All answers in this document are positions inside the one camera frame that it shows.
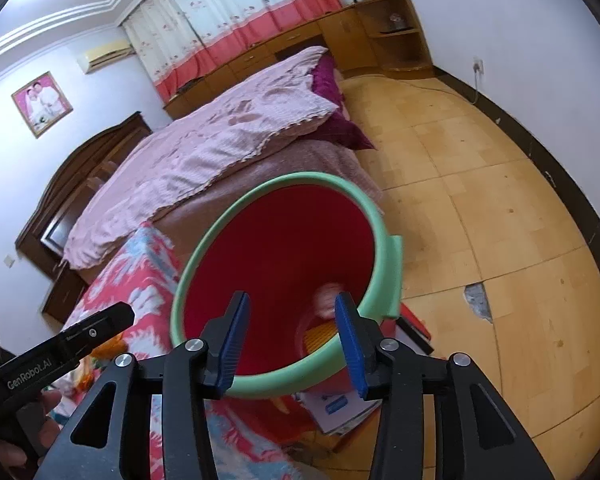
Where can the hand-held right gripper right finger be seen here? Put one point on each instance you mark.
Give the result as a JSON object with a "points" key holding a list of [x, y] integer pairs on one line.
{"points": [[352, 350]]}

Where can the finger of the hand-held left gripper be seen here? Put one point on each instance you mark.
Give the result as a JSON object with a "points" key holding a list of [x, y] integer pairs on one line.
{"points": [[100, 324]]}

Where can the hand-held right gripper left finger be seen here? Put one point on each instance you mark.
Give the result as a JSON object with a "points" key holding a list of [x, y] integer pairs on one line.
{"points": [[232, 345]]}

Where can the yellow ribbed scrap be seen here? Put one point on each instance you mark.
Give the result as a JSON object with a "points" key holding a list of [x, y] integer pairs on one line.
{"points": [[320, 341]]}

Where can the red bucket with green rim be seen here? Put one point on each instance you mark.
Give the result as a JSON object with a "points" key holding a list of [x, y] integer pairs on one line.
{"points": [[290, 240]]}

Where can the person's left hand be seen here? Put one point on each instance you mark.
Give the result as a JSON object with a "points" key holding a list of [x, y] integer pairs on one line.
{"points": [[47, 412]]}

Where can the dark wooden nightstand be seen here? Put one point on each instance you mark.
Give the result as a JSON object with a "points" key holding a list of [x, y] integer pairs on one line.
{"points": [[62, 295]]}

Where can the white and blue booklet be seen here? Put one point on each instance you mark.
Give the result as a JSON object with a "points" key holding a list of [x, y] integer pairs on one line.
{"points": [[330, 405]]}

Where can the red floral printed cloth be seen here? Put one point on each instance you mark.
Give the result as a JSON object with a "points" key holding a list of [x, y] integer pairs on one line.
{"points": [[145, 280]]}

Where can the black and red book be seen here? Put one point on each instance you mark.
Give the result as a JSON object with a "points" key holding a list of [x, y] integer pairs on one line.
{"points": [[415, 330]]}

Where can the dark wooden headboard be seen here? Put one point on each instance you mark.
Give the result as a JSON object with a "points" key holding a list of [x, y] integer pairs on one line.
{"points": [[80, 160]]}

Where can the pink checked quilt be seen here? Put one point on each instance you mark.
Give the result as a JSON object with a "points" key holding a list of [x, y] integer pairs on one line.
{"points": [[205, 130]]}

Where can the purple blanket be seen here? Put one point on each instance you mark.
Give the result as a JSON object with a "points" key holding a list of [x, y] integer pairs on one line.
{"points": [[330, 80]]}

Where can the wooden corner shelf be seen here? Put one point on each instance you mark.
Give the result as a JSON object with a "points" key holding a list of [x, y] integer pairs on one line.
{"points": [[395, 52]]}

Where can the long wooden cabinet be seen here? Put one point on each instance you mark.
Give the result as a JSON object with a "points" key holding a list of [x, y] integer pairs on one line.
{"points": [[280, 45]]}

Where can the white and red curtain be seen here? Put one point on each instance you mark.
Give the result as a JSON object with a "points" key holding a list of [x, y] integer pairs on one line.
{"points": [[230, 15]]}

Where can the glass ornament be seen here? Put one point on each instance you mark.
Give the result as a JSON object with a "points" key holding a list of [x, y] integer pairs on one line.
{"points": [[395, 22]]}

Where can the white wall switch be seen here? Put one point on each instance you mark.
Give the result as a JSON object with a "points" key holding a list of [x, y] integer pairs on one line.
{"points": [[10, 260]]}

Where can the framed wall photo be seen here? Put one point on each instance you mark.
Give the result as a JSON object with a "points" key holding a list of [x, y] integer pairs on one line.
{"points": [[41, 102]]}

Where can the wall air conditioner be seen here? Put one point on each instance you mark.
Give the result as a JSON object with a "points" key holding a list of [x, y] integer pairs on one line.
{"points": [[105, 55]]}

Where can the white wall socket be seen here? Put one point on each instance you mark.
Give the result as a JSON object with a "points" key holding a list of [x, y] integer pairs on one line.
{"points": [[477, 65]]}

